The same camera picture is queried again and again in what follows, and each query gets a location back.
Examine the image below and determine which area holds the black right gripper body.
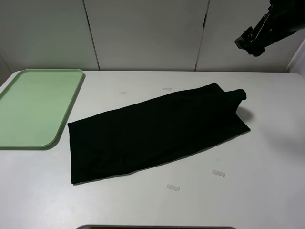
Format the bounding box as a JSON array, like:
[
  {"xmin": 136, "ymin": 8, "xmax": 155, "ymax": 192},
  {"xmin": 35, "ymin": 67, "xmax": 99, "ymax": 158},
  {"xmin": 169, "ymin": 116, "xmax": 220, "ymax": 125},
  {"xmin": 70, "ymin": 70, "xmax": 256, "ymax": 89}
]
[{"xmin": 234, "ymin": 7, "xmax": 272, "ymax": 57}]

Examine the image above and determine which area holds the black short sleeve t-shirt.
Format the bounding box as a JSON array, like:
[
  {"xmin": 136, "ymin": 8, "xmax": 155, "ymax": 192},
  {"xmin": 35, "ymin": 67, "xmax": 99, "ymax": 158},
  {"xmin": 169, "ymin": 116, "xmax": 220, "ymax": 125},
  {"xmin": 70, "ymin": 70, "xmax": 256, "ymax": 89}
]
[{"xmin": 68, "ymin": 83, "xmax": 250, "ymax": 184}]

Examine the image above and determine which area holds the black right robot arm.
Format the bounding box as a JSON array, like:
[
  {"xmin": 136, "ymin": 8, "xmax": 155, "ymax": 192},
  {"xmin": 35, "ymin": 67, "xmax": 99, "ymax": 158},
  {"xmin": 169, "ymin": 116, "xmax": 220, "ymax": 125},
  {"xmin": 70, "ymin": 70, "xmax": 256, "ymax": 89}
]
[{"xmin": 234, "ymin": 0, "xmax": 305, "ymax": 57}]

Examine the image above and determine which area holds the light green plastic tray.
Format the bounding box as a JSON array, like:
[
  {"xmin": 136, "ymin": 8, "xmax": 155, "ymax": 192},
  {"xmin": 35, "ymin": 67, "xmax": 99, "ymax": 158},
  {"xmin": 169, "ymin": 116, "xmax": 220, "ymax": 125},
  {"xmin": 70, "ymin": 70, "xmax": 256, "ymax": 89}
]
[{"xmin": 0, "ymin": 69, "xmax": 85, "ymax": 149}]

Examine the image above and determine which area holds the clear tape piece lower right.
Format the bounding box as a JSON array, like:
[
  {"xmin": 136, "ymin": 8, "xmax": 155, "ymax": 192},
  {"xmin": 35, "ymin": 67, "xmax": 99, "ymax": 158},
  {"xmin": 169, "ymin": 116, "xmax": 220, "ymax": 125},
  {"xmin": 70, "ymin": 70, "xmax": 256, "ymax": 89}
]
[{"xmin": 212, "ymin": 169, "xmax": 225, "ymax": 177}]

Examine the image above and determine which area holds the clear tape piece lower centre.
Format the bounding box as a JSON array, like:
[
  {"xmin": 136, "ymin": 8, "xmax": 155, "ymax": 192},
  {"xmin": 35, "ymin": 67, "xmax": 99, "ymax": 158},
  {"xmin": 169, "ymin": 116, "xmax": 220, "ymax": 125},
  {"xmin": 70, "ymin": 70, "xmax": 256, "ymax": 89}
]
[{"xmin": 167, "ymin": 184, "xmax": 180, "ymax": 192}]

